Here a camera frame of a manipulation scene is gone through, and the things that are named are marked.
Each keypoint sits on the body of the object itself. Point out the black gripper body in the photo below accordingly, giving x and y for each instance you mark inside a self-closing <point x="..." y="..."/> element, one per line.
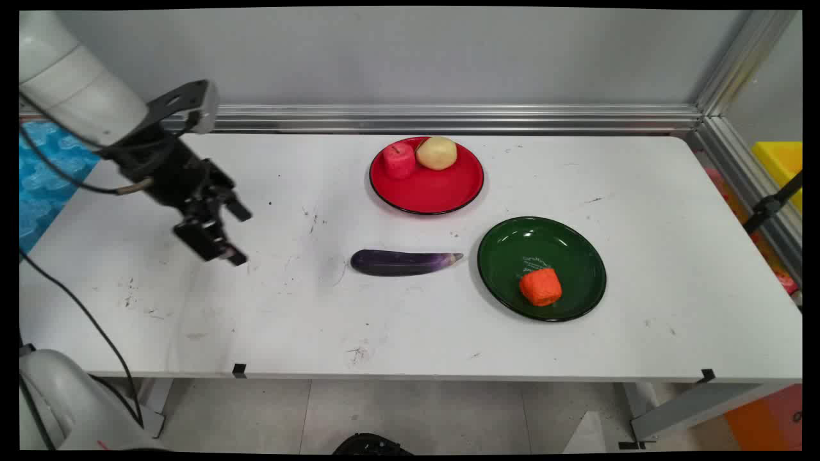
<point x="166" y="169"/>

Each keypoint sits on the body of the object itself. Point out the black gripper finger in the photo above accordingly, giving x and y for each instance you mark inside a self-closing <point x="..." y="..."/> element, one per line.
<point x="236" y="208"/>
<point x="208" y="240"/>

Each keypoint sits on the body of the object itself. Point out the orange carrot chunk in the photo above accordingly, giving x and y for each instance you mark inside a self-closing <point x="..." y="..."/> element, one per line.
<point x="541" y="287"/>

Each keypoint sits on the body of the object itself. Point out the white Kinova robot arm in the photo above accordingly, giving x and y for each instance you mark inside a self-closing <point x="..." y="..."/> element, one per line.
<point x="77" y="83"/>

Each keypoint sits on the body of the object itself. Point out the blue patterned cloth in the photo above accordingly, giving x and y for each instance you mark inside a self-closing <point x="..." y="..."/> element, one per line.
<point x="45" y="173"/>

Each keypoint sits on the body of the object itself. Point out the small black table clip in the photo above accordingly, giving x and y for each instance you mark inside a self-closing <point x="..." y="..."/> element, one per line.
<point x="707" y="374"/>
<point x="239" y="369"/>

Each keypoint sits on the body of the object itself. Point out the red apple piece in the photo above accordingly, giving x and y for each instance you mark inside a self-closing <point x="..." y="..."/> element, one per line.
<point x="398" y="161"/>

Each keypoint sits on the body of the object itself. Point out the purple eggplant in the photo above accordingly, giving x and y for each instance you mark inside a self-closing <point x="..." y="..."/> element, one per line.
<point x="397" y="262"/>

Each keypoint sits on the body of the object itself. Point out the grey table leg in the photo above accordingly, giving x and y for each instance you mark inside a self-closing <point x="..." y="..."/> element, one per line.
<point x="154" y="403"/>

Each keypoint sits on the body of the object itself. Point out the red plate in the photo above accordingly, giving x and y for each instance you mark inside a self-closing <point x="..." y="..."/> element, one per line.
<point x="435" y="189"/>

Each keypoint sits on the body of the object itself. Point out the yellow potato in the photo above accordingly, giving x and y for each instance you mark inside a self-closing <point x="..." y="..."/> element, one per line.
<point x="437" y="153"/>

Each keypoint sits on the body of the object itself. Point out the black round floor object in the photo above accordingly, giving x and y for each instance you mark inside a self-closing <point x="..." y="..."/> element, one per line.
<point x="371" y="445"/>

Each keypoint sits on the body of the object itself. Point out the green plate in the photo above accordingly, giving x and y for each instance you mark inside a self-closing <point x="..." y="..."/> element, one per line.
<point x="544" y="246"/>

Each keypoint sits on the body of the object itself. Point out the grey table leg brace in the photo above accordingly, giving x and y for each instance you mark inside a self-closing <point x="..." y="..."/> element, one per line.
<point x="692" y="410"/>

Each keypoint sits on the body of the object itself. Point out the yellow box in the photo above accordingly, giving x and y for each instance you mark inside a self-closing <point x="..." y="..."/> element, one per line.
<point x="781" y="163"/>

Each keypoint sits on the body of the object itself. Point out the orange panel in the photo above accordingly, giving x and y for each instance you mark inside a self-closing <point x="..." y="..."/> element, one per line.
<point x="769" y="419"/>

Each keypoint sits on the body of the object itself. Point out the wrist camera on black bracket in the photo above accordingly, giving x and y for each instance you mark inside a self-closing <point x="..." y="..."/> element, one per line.
<point x="192" y="102"/>

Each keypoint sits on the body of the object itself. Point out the horizontal aluminium frame rail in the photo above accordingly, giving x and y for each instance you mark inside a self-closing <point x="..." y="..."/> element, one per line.
<point x="448" y="118"/>

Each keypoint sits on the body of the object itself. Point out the sloping aluminium side rail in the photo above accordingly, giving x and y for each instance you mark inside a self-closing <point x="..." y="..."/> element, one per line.
<point x="749" y="173"/>

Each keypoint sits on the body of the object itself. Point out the upright aluminium frame post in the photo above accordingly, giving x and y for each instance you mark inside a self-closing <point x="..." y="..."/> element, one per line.
<point x="743" y="61"/>

